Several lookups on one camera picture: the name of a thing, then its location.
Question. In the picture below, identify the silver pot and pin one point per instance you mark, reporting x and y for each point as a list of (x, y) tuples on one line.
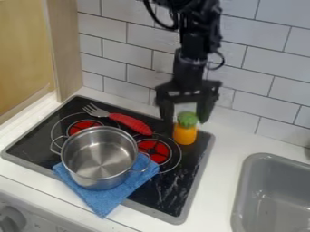
[(99, 157)]

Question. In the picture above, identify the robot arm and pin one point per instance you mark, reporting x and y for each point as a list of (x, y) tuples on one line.
[(198, 27)]

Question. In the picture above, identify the toy sink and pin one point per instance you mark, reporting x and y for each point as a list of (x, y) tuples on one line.
[(271, 193)]

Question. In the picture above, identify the toy stove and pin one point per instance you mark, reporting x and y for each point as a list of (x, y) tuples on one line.
[(105, 151)]

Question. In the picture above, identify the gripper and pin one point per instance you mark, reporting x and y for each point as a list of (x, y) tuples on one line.
[(188, 79)]

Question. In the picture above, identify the blue cloth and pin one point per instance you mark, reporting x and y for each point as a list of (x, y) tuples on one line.
[(109, 193)]

